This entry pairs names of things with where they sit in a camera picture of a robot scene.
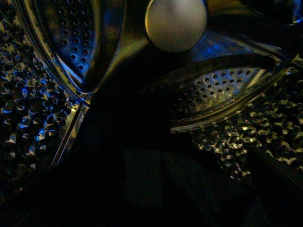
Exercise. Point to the dark grey garment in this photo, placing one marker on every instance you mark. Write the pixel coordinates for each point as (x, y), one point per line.
(235, 175)

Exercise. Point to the perforated stainless steel drum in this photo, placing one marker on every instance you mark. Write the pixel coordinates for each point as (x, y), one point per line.
(72, 54)

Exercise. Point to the white round drum hub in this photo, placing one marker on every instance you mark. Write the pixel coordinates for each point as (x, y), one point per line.
(176, 25)

